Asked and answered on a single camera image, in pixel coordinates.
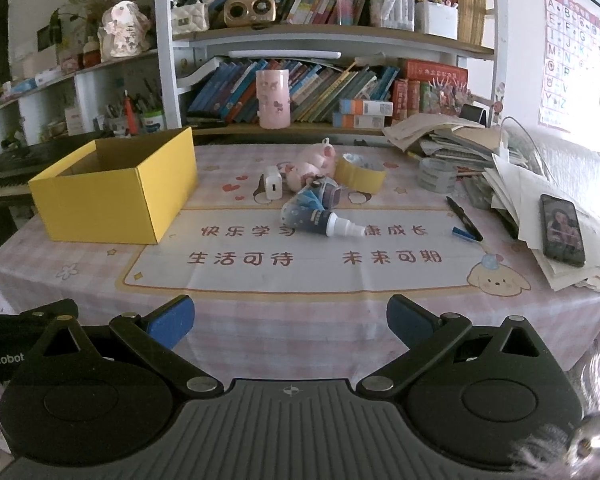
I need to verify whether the row of yellow books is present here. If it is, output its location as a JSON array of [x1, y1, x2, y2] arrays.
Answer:
[[452, 0, 491, 46]]

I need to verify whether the blue spray bottle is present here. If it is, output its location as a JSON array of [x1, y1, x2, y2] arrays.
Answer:
[[307, 210, 367, 238]]

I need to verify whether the white charging cable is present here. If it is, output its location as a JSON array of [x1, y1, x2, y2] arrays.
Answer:
[[497, 116, 551, 181]]

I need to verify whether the white pen box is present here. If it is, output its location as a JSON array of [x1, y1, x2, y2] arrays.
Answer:
[[414, 0, 460, 41]]

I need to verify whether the pink doll figurine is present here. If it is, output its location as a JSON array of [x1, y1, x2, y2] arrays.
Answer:
[[97, 0, 153, 58]]

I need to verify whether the white bar lamp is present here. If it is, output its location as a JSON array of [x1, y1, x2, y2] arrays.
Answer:
[[228, 49, 342, 61]]

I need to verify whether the yellow cardboard box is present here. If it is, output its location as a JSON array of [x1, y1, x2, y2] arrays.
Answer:
[[28, 126, 199, 245]]

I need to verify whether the orange white box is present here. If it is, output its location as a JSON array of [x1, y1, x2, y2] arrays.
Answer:
[[332, 112, 387, 130], [340, 99, 395, 117]]

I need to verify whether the pink printed desktop cloth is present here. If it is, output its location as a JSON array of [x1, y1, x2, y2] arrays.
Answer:
[[0, 142, 600, 381]]

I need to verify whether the clear marker holder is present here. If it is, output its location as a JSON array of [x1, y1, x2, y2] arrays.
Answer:
[[370, 0, 416, 31]]

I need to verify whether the red boxed book set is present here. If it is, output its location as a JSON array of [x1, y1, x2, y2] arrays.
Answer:
[[392, 59, 470, 121]]

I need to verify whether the green lid jar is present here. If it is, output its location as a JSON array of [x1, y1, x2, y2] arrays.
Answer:
[[141, 109, 165, 133]]

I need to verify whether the black smartphone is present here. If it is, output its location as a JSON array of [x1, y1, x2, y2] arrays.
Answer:
[[540, 193, 587, 268]]

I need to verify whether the gold speaker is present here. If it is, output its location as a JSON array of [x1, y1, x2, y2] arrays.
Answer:
[[223, 0, 277, 30]]

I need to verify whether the alphabet wall poster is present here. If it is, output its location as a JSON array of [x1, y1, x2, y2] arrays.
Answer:
[[537, 0, 600, 133]]

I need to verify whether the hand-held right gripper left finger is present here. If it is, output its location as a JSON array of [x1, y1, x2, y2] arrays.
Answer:
[[12, 295, 223, 396]]

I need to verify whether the stack of paper booklets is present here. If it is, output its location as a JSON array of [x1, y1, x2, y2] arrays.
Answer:
[[382, 112, 531, 176]]

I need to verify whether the blue plastic toy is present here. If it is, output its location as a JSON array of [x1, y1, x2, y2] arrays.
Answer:
[[307, 177, 343, 208]]

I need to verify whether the grey tape roll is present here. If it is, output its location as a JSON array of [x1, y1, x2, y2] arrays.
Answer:
[[417, 157, 460, 193]]

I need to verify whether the pink cylinder cup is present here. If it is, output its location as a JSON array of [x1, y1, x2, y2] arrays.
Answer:
[[256, 70, 292, 130]]

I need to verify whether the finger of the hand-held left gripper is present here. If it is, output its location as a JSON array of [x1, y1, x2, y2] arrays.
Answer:
[[19, 298, 79, 322]]

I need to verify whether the pink pig plush toy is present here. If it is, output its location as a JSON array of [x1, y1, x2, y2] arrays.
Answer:
[[279, 137, 338, 193]]

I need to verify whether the black piano keyboard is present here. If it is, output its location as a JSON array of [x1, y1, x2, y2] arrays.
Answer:
[[0, 132, 103, 206]]

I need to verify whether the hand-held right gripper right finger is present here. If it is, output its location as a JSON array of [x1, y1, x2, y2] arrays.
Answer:
[[355, 294, 567, 396]]

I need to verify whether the yellow tape roll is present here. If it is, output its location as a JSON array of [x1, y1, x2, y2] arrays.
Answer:
[[335, 153, 387, 195]]

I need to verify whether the black pen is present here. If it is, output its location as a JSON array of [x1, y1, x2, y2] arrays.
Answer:
[[446, 196, 484, 242]]

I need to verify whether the white bookshelf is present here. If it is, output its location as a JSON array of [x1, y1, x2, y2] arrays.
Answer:
[[0, 0, 510, 158]]

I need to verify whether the dried flower bouquet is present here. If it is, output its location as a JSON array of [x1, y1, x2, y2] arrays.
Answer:
[[50, 0, 116, 36]]

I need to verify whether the white pearl handbag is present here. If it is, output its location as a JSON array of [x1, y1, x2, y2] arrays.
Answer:
[[171, 0, 211, 36]]

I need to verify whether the pile of white papers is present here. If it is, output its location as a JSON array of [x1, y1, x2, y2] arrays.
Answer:
[[462, 125, 600, 293]]

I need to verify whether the white charger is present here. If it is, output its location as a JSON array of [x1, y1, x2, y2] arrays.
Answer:
[[264, 166, 283, 202]]

